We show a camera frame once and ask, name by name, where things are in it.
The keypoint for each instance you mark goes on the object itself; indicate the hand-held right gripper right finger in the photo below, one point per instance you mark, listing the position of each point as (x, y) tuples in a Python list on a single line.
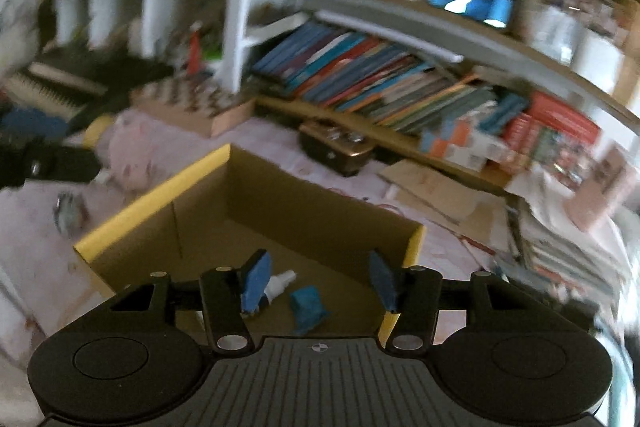
[(384, 279)]

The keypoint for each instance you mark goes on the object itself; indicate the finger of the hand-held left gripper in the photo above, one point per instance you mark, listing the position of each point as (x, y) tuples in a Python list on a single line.
[(55, 167)]

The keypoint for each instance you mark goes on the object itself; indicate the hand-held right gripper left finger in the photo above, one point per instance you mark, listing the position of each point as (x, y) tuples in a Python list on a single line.
[(256, 279)]

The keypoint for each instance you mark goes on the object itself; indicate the white spray bottle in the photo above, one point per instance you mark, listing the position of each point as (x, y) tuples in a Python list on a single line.
[(280, 281)]

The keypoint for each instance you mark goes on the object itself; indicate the grey toy with pink spots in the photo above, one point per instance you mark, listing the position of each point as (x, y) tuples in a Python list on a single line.
[(69, 213)]

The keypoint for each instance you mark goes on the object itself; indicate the blue object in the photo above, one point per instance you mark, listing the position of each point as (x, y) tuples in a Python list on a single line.
[(307, 307)]

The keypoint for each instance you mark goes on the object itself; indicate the yellow-edged cardboard box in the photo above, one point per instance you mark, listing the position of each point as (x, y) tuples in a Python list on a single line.
[(300, 207)]

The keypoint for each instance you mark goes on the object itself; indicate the black piano keyboard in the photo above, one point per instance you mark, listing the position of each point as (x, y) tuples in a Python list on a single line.
[(45, 92)]

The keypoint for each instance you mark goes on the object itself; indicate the pink plush toy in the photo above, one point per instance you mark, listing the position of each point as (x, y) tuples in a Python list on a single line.
[(135, 152)]

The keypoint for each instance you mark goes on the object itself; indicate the flat cardboard sheets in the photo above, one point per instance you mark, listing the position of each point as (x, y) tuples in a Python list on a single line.
[(440, 197)]

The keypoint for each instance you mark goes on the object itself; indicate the brown metal device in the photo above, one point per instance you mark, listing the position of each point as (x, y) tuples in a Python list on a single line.
[(340, 152)]

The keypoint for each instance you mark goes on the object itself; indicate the wooden chess board box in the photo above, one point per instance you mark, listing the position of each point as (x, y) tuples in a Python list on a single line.
[(200, 117)]

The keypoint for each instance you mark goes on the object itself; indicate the orange and white boxes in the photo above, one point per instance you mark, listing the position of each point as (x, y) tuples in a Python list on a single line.
[(460, 144)]

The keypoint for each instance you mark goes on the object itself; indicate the stack of papers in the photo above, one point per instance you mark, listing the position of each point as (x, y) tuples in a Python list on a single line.
[(565, 247)]

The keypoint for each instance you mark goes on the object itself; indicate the row of colourful books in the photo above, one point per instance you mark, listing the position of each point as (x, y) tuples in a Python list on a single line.
[(380, 77)]

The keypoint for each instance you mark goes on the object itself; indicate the red box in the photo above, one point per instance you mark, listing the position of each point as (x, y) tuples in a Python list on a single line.
[(555, 127)]

